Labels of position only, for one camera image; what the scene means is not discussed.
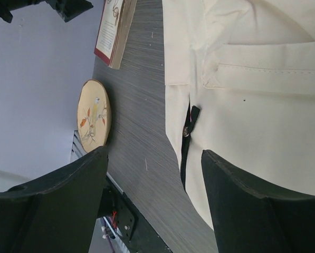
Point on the cream canvas backpack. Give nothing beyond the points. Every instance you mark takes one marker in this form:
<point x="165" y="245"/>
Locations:
<point x="240" y="81"/>

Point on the red white paperback book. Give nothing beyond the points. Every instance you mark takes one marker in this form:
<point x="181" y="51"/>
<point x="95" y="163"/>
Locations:
<point x="116" y="20"/>

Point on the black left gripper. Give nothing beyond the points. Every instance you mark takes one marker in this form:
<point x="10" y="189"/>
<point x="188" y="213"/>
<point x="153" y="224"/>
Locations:
<point x="67" y="9"/>

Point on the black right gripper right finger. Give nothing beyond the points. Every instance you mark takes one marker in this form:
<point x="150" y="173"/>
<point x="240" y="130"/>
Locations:
<point x="250" y="214"/>

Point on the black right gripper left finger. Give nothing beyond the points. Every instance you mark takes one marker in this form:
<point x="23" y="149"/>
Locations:
<point x="55" y="212"/>

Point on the aluminium frame rail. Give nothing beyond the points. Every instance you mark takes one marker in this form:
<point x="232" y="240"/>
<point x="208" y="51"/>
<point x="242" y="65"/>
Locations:
<point x="77" y="150"/>

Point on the round wooden painted plate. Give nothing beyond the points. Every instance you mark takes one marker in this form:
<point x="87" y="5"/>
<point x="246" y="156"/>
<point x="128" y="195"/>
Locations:
<point x="93" y="115"/>

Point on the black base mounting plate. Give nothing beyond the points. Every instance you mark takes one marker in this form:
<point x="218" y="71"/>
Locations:
<point x="123" y="222"/>

